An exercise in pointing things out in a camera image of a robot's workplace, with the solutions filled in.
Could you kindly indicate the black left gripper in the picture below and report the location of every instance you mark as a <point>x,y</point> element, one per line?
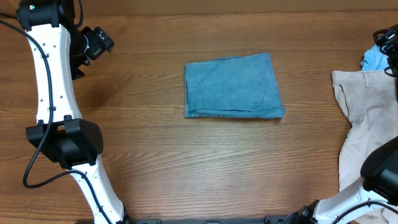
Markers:
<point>100,41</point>

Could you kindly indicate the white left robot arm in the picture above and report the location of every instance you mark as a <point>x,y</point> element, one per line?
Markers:
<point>60,46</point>

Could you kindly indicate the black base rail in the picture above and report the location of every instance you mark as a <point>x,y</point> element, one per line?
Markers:
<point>268,219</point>

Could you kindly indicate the beige folded trousers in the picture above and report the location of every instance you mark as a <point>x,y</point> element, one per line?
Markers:
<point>368,100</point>

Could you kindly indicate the light blue cloth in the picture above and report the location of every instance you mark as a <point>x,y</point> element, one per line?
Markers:
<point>373,59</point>

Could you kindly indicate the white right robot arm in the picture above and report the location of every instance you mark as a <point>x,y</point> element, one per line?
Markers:
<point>368,158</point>

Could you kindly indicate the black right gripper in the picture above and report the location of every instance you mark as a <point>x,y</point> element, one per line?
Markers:
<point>390,49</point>

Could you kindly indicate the light blue denim jeans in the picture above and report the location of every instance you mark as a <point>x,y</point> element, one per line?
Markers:
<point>233,87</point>

